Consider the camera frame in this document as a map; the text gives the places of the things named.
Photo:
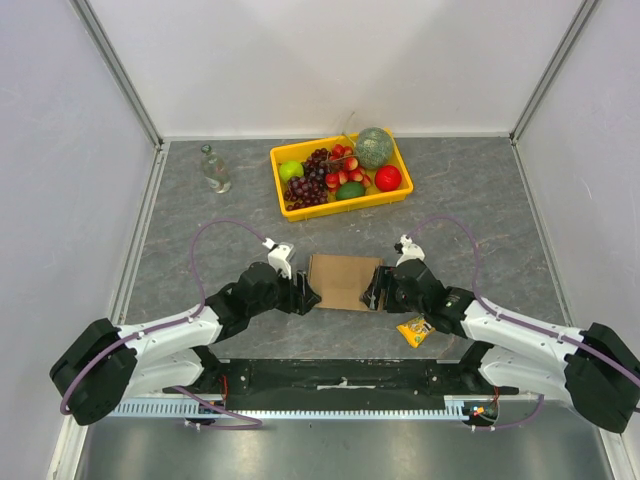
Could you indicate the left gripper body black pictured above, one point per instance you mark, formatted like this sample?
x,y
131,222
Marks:
x,y
286,295

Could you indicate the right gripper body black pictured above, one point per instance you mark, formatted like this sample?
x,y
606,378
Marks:
x,y
385,288

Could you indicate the brown cardboard box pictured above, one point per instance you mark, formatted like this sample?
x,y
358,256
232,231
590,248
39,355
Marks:
x,y
341,281

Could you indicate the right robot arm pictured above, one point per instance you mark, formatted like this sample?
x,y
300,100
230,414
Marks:
x,y
591,370

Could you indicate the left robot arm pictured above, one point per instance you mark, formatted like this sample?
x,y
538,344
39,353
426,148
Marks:
x,y
107,364

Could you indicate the yellow candy bag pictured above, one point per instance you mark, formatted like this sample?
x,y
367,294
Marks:
x,y
415,331

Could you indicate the green lime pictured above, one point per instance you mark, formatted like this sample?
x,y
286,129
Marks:
x,y
350,190

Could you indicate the dark purple grape bunch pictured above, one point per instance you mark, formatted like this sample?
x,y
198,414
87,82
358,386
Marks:
x,y
309,190

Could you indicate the red apple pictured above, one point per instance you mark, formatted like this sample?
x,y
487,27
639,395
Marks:
x,y
388,178

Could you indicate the green apple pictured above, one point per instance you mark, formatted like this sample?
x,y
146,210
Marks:
x,y
290,169

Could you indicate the red strawberry cluster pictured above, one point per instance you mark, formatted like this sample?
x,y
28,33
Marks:
x,y
343,167

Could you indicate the yellow plastic tray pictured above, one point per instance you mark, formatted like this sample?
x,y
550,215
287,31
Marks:
x,y
300,151

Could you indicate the green netted melon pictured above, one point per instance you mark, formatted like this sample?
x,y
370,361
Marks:
x,y
374,147

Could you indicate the clear glass bottle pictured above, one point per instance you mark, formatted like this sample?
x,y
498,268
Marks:
x,y
215,170

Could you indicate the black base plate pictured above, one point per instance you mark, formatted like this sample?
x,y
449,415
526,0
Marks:
x,y
438,379

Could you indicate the grey slotted cable duct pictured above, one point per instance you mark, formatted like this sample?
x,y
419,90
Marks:
x,y
180,407

